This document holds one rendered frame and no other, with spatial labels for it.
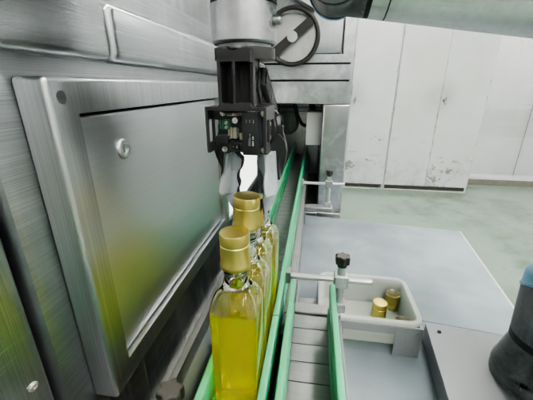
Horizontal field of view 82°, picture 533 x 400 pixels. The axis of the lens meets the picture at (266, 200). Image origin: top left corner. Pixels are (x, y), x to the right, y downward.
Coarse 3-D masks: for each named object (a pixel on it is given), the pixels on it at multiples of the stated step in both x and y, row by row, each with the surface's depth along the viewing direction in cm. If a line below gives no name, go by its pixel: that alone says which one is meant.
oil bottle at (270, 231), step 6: (270, 222) 53; (264, 228) 51; (270, 228) 51; (276, 228) 53; (264, 234) 50; (270, 234) 51; (276, 234) 52; (270, 240) 50; (276, 240) 52; (276, 246) 53; (276, 252) 53; (276, 258) 54; (276, 264) 54; (276, 270) 55; (276, 276) 55; (276, 282) 56; (276, 288) 57; (276, 294) 57
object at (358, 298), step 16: (320, 288) 76; (352, 288) 82; (368, 288) 82; (384, 288) 81; (400, 288) 79; (320, 304) 71; (352, 304) 81; (368, 304) 81; (400, 304) 78; (352, 320) 67; (368, 320) 66; (384, 320) 66; (400, 320) 66; (416, 320) 66
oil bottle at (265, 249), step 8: (264, 240) 47; (256, 248) 45; (264, 248) 46; (272, 248) 49; (264, 256) 45; (272, 256) 50; (272, 264) 50; (272, 272) 51; (272, 280) 51; (272, 288) 52; (272, 296) 53
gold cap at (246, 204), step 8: (240, 192) 39; (248, 192) 39; (240, 200) 37; (248, 200) 37; (256, 200) 38; (240, 208) 37; (248, 208) 37; (256, 208) 38; (240, 216) 38; (248, 216) 38; (256, 216) 38; (232, 224) 39; (240, 224) 38; (248, 224) 38; (256, 224) 39
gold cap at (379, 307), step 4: (376, 300) 76; (380, 300) 76; (384, 300) 76; (376, 304) 75; (380, 304) 75; (384, 304) 75; (372, 308) 76; (376, 308) 75; (380, 308) 74; (384, 308) 74; (372, 312) 76; (376, 312) 75; (380, 312) 75; (384, 312) 75; (372, 316) 76; (376, 316) 75; (380, 316) 75; (384, 316) 75
